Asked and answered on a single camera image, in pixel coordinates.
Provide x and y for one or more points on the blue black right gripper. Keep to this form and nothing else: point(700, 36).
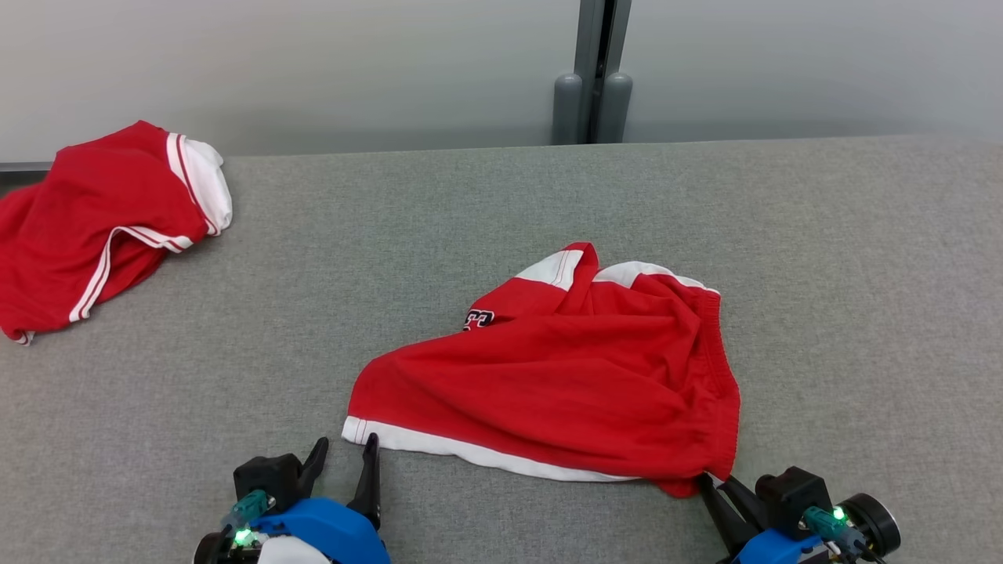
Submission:
point(780, 548)

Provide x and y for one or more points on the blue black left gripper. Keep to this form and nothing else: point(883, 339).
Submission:
point(337, 533)

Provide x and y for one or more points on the red white jersey shorts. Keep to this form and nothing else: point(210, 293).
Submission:
point(548, 376)

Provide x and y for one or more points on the red white jersey shirt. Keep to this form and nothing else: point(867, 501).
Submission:
point(78, 211)

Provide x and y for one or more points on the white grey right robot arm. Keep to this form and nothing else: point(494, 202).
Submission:
point(874, 521)

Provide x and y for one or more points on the grey cylinder bumper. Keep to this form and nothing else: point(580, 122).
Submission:
point(617, 110)
point(567, 110)

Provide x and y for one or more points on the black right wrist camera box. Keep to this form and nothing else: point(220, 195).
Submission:
point(791, 493)

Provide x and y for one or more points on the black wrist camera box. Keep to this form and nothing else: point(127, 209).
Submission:
point(266, 474)
point(791, 493)

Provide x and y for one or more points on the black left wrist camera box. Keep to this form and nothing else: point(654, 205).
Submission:
point(266, 474)

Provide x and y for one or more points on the grey vertical wall post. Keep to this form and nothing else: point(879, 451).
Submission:
point(602, 47)

